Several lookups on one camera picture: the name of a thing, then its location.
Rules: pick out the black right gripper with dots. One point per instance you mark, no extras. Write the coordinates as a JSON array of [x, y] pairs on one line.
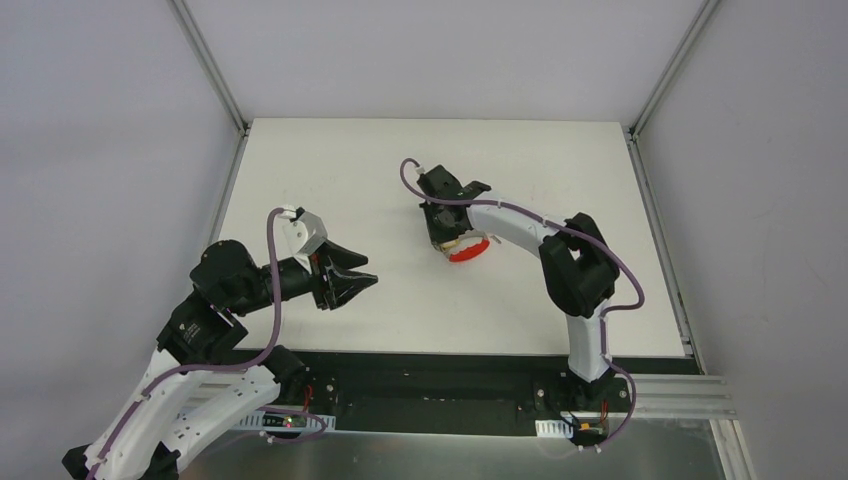
[[444, 221]]

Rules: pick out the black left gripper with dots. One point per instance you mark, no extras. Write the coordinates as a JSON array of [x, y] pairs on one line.
[[323, 282]]

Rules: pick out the steel key holder red handle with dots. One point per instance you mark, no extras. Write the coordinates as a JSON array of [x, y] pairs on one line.
[[472, 244]]

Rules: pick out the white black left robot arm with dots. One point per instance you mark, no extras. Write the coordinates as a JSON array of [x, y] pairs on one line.
[[154, 438]]

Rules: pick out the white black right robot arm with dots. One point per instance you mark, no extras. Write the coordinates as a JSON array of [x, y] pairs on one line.
[[579, 276]]

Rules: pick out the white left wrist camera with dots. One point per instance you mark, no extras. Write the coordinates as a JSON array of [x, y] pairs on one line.
[[304, 233]]

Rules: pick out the left white cable duct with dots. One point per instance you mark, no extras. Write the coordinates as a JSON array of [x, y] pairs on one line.
[[298, 422]]

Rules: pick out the white cable duct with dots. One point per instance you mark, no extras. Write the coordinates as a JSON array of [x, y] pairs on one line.
[[557, 429], [298, 422]]

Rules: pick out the right aluminium frame post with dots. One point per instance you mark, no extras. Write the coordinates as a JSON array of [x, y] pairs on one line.
[[682, 52]]

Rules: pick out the aluminium frame post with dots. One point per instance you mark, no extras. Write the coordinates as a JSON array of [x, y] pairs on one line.
[[682, 52], [208, 64]]

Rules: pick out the right white cable duct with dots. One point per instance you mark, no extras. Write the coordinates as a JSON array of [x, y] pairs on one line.
[[557, 429]]

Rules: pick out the left aluminium frame post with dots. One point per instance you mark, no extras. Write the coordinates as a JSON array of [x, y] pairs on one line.
[[208, 64]]

